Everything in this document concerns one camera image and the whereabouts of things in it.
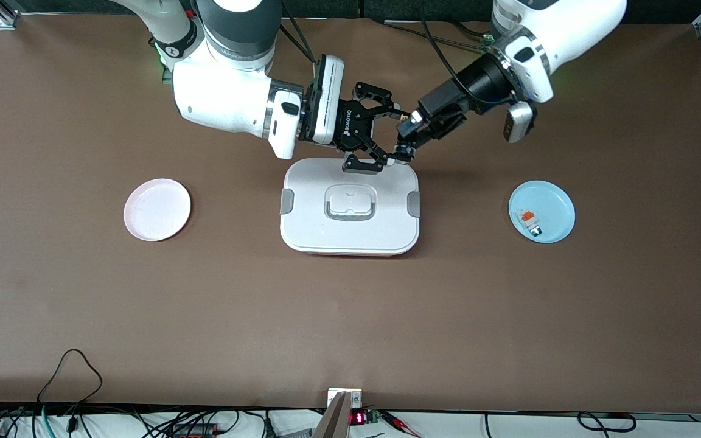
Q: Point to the red digit display board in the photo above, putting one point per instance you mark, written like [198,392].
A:
[359,418]

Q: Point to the orange and black switch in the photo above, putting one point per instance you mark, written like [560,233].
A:
[404,154]

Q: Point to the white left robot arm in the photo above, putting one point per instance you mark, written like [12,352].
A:
[569,36]

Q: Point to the pink round plate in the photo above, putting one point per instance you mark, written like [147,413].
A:
[156,210]

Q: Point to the orange black connector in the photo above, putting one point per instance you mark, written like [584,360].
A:
[195,432]

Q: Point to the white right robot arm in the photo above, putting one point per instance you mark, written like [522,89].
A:
[216,97]

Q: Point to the white and orange switch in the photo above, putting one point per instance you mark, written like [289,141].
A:
[529,221]

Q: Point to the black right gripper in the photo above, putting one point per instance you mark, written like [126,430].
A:
[352,126]

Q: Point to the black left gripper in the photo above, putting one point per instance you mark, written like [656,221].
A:
[453,97]

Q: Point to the red clip leads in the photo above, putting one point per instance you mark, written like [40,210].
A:
[396,418]

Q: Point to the light blue round plate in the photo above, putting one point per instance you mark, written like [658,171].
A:
[554,213]

